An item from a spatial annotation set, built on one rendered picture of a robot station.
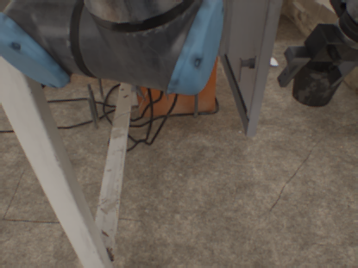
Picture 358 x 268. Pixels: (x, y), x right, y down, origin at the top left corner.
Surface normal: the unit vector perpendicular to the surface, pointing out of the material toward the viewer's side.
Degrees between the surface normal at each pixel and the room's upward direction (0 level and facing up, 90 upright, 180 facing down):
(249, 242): 0
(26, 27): 35
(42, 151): 80
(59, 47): 83
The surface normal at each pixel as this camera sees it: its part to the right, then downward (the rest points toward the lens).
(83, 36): -0.36, 0.32
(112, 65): -0.37, 0.77
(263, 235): -0.03, -0.73
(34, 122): 0.02, 0.55
